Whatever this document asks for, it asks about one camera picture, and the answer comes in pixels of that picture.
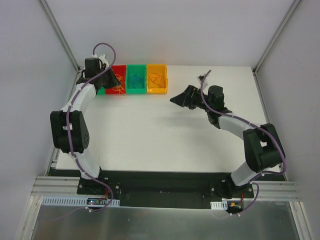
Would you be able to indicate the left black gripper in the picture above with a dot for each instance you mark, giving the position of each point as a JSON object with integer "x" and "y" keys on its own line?
{"x": 108, "y": 80}

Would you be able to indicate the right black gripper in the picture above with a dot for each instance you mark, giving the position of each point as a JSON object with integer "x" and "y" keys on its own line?
{"x": 191, "y": 96}

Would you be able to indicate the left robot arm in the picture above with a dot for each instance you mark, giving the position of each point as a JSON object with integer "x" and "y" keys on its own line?
{"x": 68, "y": 126}

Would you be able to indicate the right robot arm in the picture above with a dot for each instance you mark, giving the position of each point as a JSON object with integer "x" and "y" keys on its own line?
{"x": 262, "y": 146}

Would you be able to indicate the far left green bin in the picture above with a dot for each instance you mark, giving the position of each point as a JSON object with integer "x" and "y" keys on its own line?
{"x": 101, "y": 91}

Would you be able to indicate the green bin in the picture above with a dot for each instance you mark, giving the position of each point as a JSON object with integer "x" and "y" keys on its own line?
{"x": 136, "y": 79}
{"x": 101, "y": 91}

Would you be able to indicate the orange bin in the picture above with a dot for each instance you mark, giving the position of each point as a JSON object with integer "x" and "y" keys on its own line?
{"x": 156, "y": 79}

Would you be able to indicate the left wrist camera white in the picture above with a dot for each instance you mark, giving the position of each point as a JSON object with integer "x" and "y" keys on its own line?
{"x": 102, "y": 57}

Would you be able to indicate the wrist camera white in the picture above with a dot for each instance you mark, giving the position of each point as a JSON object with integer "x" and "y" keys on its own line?
{"x": 102, "y": 57}
{"x": 202, "y": 79}

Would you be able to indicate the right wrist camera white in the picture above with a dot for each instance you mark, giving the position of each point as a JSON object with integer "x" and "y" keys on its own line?
{"x": 202, "y": 79}

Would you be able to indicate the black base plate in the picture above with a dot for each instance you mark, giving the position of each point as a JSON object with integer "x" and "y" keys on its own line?
{"x": 180, "y": 190}

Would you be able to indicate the right aluminium frame post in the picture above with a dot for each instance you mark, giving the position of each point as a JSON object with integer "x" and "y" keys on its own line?
{"x": 295, "y": 4}

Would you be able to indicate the aluminium frame post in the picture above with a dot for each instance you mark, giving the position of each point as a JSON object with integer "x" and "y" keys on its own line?
{"x": 295, "y": 4}
{"x": 58, "y": 33}

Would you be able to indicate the left aluminium frame post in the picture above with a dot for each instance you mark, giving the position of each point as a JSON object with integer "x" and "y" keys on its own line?
{"x": 58, "y": 33}

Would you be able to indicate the right white cable duct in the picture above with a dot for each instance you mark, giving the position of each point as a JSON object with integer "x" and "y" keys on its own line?
{"x": 219, "y": 205}

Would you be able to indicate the white cable duct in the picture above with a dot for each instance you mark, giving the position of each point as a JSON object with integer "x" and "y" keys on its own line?
{"x": 67, "y": 201}
{"x": 219, "y": 205}

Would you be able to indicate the left white cable duct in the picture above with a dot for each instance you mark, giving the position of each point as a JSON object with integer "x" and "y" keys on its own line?
{"x": 67, "y": 201}

